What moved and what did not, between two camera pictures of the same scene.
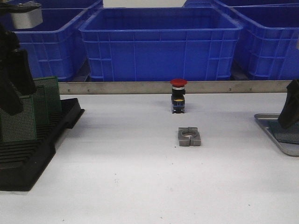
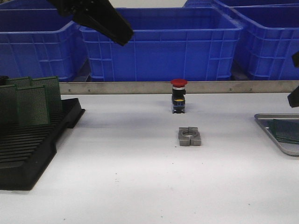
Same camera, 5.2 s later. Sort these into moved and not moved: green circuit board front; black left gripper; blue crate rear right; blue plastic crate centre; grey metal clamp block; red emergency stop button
Moved: green circuit board front; black left gripper
Not moved: blue plastic crate centre; red emergency stop button; blue crate rear right; grey metal clamp block
